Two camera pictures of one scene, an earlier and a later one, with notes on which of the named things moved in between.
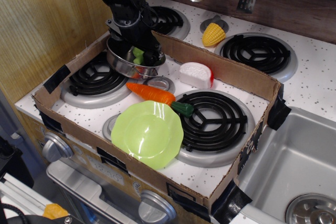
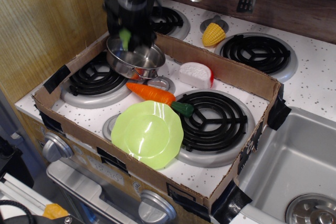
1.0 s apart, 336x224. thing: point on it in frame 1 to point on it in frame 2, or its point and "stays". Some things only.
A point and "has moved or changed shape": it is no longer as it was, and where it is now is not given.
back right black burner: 266,52 stays
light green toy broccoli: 139,54 has moved or changed shape
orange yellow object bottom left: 54,211 stays
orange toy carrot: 164,97 stays
